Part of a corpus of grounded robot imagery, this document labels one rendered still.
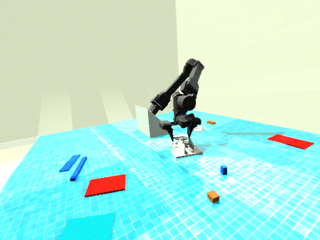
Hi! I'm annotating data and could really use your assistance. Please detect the cyan flat plate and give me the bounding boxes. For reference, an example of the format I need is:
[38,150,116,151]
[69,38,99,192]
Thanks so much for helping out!
[58,213,115,240]

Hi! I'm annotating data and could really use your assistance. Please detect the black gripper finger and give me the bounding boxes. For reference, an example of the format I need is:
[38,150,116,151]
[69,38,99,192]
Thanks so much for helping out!
[187,125,198,139]
[166,129,174,142]

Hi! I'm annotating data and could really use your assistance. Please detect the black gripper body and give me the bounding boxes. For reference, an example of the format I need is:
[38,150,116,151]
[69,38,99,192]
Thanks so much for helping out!
[159,108,202,130]

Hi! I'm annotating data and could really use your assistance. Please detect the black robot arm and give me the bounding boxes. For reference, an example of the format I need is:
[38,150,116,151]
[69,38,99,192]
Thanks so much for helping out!
[148,58,204,129]

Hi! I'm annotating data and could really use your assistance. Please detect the small blue block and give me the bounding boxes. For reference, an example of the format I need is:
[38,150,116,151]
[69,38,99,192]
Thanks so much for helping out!
[220,164,228,175]

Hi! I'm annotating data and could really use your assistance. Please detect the red flat plate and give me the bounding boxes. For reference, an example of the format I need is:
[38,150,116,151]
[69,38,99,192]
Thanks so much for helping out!
[268,135,314,150]
[84,174,125,197]

